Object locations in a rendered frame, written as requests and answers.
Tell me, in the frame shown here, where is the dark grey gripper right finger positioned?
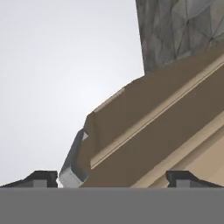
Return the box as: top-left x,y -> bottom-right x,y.
165,170 -> 224,188

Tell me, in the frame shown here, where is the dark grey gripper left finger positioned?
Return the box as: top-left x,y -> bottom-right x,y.
0,170 -> 59,188

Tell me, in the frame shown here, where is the grey metal cabinet handle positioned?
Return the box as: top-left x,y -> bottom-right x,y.
58,128 -> 89,188

